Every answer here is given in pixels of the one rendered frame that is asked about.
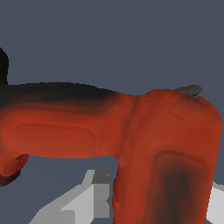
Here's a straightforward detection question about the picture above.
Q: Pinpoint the red and black power drill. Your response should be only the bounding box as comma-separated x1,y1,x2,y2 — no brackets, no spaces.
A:
0,47,224,224

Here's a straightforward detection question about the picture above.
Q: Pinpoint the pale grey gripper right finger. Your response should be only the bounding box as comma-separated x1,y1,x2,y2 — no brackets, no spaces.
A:
205,181,224,224

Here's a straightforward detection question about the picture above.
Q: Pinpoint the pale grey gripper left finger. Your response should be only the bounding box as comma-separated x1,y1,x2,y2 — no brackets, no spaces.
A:
29,169,116,224

